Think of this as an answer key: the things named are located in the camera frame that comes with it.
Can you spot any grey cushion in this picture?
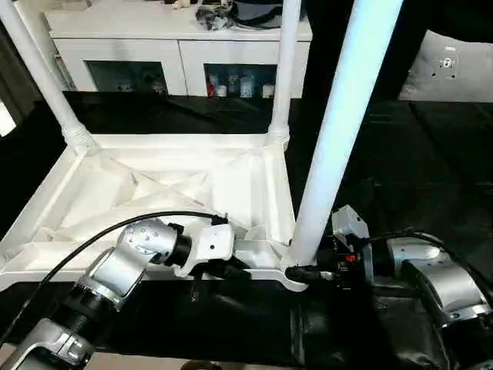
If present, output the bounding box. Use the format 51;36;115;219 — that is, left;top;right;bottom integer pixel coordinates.
397;29;493;104

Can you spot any bag of black parts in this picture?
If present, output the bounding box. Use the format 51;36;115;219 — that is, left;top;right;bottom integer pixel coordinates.
194;2;233;32

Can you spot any white plastic table leg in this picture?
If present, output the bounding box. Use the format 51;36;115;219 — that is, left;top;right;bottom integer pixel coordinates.
287;0;406;267
267;0;303;150
0;0;94;156

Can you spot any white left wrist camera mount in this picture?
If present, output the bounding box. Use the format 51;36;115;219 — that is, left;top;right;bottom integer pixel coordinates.
174;224;236;279

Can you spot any white sideboard with glass doors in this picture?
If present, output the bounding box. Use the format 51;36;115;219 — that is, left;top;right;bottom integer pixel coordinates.
41;0;314;100

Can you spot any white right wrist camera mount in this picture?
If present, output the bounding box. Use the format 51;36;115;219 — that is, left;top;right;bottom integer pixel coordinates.
330;204;375;289

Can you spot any round grey appliance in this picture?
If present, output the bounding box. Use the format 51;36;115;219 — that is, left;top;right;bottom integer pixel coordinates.
230;0;287;31

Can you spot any black cabinet with gold label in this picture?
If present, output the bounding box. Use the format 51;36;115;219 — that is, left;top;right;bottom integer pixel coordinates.
303;0;429;104

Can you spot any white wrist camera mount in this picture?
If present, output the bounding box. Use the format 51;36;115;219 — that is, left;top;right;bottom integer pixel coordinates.
330;204;375;289
174;224;236;279

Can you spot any white plastic table top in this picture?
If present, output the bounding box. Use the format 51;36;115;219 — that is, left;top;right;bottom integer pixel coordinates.
0;132;316;293

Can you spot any grey curtain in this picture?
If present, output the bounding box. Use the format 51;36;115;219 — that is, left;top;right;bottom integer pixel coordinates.
0;22;39;116

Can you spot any black work mat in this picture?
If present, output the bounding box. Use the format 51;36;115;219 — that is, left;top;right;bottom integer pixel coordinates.
0;89;493;368

